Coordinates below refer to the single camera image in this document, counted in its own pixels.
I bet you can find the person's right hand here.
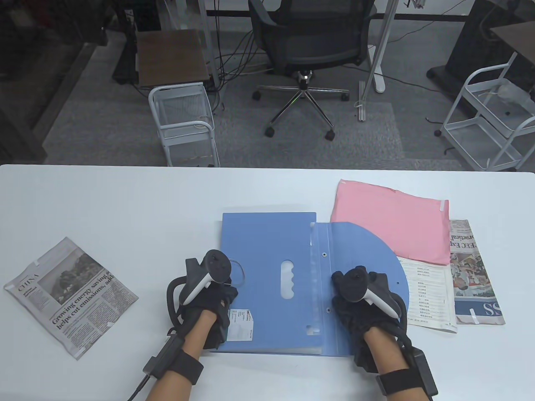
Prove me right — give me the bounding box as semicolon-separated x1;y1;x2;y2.
331;292;405;372

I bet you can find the person's left hand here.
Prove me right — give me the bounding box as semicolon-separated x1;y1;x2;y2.
178;287;239;351

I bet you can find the blue accordion folder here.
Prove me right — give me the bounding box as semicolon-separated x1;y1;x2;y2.
211;212;410;358

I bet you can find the white printed sheet material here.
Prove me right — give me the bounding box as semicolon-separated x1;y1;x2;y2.
395;256;457;333

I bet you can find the pink paper material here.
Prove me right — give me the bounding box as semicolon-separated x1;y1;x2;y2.
330;179;451;266

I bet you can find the colour newspaper material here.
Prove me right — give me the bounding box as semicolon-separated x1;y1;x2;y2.
449;219;505;325

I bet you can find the black-and-white newspaper material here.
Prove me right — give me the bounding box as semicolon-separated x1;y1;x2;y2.
3;237;139;360

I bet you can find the person's left forearm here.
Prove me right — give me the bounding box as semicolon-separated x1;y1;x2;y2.
144;311;218;401

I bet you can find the right black-and-white hand controller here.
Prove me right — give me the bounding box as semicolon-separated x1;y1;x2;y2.
332;267;409;330

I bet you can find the black-and-white hand controller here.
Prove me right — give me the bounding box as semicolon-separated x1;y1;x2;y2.
332;267;409;330
166;250;232;326

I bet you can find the left black-and-white hand controller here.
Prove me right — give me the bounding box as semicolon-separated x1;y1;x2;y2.
166;250;232;326

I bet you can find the brown wooden side table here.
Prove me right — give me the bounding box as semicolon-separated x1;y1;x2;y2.
136;29;210;88

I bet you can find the black rolling stand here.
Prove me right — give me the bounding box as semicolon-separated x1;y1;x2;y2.
112;0;161;86

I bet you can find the white desk leg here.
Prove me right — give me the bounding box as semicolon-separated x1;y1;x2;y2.
196;0;223;89
355;0;400;122

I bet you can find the black office chair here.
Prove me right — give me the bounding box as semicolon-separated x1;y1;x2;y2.
248;0;377;141

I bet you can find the clear plastic bag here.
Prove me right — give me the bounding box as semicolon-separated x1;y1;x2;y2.
495;79;531;105

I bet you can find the black desk base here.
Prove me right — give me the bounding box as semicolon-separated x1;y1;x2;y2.
426;0;515;99

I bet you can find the dark wooden desk top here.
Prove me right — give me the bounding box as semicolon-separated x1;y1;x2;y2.
490;21;535;67

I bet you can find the left black wrist camera strap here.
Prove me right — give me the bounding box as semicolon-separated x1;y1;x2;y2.
142;334;204;385

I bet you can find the black wrist camera strap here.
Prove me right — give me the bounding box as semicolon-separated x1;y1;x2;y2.
375;349;438;397
142;334;204;385

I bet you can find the right black wrist camera strap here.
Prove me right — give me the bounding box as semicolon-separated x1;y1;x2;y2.
375;349;438;397

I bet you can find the small white wire cart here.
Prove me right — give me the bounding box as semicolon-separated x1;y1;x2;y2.
148;82;221;168

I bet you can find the large white wire cart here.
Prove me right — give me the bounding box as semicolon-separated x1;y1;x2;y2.
435;52;535;172

